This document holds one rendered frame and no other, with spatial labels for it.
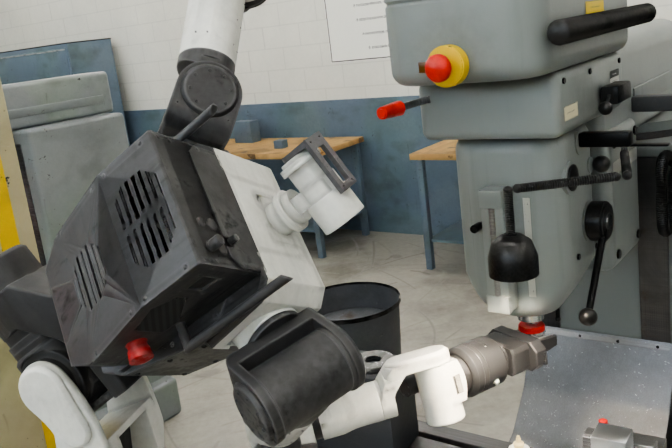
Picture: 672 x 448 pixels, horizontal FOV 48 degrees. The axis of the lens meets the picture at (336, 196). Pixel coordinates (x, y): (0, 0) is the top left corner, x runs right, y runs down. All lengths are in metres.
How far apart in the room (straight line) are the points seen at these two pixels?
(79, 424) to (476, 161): 0.74
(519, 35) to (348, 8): 5.54
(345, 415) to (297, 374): 0.33
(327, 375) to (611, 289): 0.95
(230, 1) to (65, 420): 0.68
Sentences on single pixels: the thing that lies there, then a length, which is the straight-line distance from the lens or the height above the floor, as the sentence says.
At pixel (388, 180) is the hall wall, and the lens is 6.61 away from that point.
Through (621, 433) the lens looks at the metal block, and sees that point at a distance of 1.48.
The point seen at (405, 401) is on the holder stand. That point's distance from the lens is 1.68.
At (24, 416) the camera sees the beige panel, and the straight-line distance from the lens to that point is 2.74.
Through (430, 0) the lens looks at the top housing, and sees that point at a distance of 1.14.
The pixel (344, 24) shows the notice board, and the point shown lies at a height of 1.84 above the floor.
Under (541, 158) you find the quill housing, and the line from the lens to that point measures 1.24.
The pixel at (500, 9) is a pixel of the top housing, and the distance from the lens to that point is 1.09.
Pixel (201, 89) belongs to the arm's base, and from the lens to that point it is 1.10.
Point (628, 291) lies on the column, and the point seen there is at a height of 1.20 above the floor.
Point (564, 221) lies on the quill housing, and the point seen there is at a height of 1.48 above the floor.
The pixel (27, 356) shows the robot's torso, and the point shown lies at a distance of 1.25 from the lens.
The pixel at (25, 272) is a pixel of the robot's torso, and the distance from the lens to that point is 1.26.
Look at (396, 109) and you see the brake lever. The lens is 1.16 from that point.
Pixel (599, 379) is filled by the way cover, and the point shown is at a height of 1.01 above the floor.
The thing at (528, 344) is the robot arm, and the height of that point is 1.26.
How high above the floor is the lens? 1.84
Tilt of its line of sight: 13 degrees down
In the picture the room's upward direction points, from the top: 7 degrees counter-clockwise
